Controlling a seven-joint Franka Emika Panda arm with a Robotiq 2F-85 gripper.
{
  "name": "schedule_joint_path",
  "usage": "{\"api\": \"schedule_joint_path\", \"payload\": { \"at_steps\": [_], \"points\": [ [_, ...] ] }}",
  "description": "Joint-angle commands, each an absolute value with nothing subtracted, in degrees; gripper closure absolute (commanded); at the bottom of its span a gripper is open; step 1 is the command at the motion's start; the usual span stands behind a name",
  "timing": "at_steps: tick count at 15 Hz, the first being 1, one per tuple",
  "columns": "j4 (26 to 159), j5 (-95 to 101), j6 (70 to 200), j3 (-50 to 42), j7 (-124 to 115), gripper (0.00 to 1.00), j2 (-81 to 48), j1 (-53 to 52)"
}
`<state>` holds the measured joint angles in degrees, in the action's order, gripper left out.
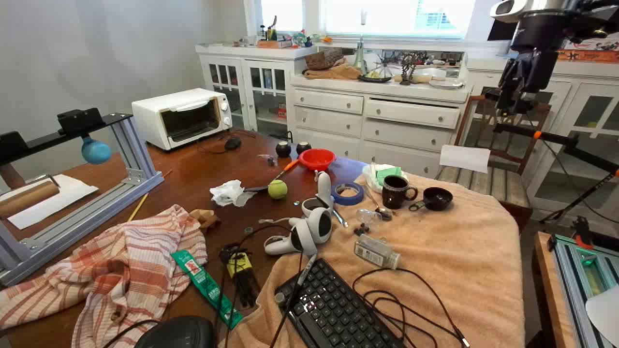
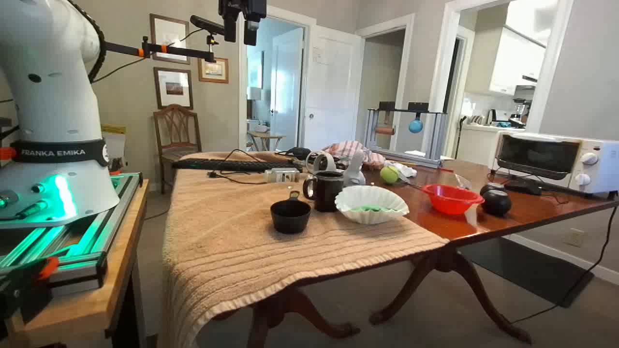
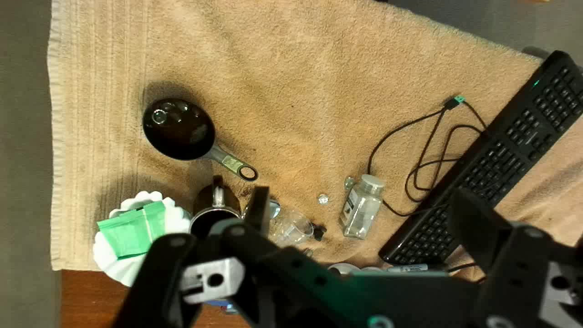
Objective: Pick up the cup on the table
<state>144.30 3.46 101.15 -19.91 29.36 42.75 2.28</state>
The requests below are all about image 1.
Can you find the black round object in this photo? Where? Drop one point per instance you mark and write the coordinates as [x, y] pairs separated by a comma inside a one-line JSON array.
[[284, 150]]

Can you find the black yellow tool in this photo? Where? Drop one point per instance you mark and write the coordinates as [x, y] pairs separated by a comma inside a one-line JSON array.
[[241, 270]]

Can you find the white plastic bottle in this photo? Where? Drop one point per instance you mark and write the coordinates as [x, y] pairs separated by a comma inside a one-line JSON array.
[[324, 188]]

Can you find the black round speaker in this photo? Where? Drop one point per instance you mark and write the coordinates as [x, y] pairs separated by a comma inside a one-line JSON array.
[[187, 331]]

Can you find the green flat package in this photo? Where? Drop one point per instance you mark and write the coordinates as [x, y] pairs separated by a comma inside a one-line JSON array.
[[208, 287]]

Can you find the white VR controller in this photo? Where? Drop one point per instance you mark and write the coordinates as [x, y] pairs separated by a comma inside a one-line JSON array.
[[307, 235]]

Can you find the blue ball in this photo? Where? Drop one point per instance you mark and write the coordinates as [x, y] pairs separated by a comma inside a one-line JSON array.
[[96, 152]]

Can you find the white paper sheet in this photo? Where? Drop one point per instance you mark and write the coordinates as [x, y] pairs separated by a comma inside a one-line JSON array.
[[71, 192]]

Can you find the white cabinet dresser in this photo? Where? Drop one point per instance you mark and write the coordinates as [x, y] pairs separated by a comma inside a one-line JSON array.
[[413, 126]]

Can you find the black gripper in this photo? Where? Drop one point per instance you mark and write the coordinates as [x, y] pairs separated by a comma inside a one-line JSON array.
[[526, 72]]

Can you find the robot base mount frame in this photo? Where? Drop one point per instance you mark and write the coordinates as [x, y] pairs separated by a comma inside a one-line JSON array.
[[586, 273]]

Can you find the white crumpled tissue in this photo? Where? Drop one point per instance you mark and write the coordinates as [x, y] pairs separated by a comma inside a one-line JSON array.
[[232, 194]]

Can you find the green tennis ball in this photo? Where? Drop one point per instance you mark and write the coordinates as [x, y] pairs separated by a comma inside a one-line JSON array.
[[278, 190]]

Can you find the dark brown mug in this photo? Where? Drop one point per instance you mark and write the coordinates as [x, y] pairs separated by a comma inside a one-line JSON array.
[[398, 192]]

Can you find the small black measuring cup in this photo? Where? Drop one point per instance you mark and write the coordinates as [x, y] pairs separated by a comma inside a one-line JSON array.
[[439, 198]]

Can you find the black camera tripod arm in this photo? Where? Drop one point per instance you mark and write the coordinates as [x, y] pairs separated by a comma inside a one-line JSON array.
[[572, 148]]

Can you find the red plastic bowl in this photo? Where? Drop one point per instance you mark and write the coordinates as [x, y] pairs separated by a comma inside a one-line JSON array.
[[317, 159]]

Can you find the beige towel table cover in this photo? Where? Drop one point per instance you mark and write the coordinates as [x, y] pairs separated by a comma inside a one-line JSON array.
[[460, 271]]

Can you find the black keyboard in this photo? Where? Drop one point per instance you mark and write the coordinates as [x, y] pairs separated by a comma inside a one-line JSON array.
[[330, 314]]

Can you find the red striped cloth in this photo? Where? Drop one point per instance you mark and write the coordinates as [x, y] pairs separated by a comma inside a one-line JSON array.
[[125, 277]]

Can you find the white toaster oven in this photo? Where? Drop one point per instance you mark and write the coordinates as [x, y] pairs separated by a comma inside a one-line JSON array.
[[179, 119]]

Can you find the wooden chair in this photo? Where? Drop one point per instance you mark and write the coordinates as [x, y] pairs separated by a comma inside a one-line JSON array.
[[510, 154]]

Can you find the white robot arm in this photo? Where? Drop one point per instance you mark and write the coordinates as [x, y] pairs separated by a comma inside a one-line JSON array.
[[539, 32]]

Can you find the wooden rolling pin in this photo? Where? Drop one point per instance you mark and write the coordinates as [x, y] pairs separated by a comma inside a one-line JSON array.
[[26, 196]]

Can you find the white small device box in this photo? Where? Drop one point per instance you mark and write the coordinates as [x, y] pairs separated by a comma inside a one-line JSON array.
[[377, 252]]

